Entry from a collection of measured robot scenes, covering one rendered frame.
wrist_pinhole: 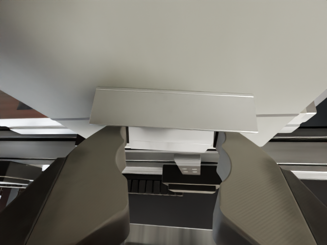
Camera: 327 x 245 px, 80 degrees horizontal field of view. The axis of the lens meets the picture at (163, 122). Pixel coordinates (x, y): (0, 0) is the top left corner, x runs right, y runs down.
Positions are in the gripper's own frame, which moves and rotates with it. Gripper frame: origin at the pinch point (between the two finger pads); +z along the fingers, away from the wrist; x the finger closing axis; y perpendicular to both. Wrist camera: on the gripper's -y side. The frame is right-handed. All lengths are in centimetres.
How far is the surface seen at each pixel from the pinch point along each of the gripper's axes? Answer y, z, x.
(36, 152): 28, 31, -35
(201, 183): 22.7, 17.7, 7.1
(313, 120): 23, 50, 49
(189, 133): 2.8, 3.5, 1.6
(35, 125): 7.7, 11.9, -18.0
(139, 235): 13.9, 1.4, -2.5
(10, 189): 78, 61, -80
